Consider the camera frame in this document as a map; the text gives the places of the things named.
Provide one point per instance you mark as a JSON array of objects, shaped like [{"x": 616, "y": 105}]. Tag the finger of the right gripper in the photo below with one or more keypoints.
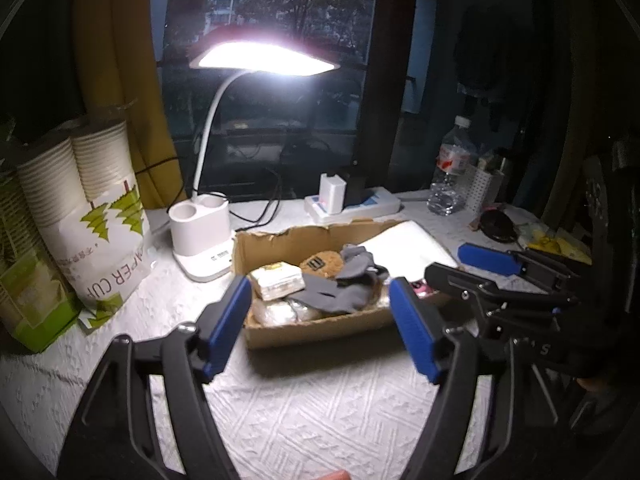
[
  {"x": 491, "y": 260},
  {"x": 480, "y": 295}
]

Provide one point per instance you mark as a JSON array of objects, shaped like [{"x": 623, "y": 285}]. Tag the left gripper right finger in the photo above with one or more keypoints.
[{"x": 452, "y": 359}]

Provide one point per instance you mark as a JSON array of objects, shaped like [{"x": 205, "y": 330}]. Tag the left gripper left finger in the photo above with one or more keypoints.
[{"x": 113, "y": 433}]

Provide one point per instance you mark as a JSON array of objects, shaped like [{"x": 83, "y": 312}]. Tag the pink plush toy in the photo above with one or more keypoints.
[{"x": 421, "y": 289}]

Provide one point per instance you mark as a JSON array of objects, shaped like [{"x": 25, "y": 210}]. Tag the grey socks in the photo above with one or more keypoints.
[{"x": 355, "y": 288}]

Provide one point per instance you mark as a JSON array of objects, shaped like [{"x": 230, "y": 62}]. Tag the brown fuzzy ball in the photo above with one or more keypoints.
[{"x": 325, "y": 264}]

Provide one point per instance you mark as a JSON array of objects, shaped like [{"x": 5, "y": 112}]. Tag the bubble wrap bundle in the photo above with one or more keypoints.
[{"x": 283, "y": 312}]

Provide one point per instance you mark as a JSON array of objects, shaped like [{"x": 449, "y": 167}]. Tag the tissue pack with cartoon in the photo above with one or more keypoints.
[{"x": 277, "y": 280}]

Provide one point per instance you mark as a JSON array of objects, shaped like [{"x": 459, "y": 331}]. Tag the person's hand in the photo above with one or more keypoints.
[{"x": 337, "y": 475}]

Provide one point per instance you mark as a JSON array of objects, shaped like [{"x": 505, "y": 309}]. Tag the black round object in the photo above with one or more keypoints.
[{"x": 498, "y": 226}]

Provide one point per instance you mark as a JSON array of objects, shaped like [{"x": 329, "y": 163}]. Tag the yellow package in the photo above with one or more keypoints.
[{"x": 558, "y": 243}]

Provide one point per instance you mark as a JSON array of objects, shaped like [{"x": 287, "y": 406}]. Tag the white perforated organizer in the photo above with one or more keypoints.
[{"x": 483, "y": 188}]

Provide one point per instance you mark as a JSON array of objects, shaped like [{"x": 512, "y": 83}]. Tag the clear water bottle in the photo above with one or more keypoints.
[{"x": 455, "y": 154}]

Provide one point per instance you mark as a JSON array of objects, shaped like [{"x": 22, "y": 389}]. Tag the white patterned tablecloth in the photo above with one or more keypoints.
[{"x": 300, "y": 412}]

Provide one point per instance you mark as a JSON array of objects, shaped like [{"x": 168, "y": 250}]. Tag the white power strip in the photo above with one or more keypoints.
[{"x": 379, "y": 203}]

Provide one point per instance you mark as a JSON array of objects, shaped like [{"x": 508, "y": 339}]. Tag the green paper cup pack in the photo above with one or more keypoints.
[{"x": 37, "y": 304}]

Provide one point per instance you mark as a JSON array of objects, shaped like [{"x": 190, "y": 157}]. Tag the cardboard box tray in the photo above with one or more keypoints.
[{"x": 251, "y": 251}]

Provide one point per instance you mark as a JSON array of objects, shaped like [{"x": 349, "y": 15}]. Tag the black charger adapter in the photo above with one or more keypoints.
[{"x": 356, "y": 180}]

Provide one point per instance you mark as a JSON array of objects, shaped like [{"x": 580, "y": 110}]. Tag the white charger adapter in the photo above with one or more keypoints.
[{"x": 331, "y": 193}]

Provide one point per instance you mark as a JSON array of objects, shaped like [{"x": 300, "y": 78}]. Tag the white desk lamp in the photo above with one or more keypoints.
[{"x": 252, "y": 87}]

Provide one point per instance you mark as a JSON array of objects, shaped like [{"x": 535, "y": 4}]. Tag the white paper cup pack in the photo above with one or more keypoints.
[{"x": 85, "y": 200}]

